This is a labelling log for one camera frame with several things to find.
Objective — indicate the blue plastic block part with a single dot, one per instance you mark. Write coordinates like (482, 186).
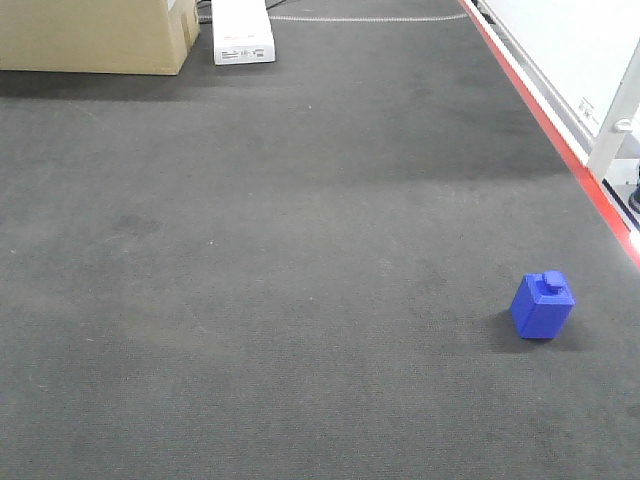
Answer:
(542, 304)

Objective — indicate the white long carton box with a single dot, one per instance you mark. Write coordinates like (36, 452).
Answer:
(242, 33)

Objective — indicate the brown cardboard box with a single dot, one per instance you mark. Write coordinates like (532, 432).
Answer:
(152, 37)

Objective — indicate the white metal frame post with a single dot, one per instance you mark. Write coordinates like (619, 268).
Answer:
(618, 121)

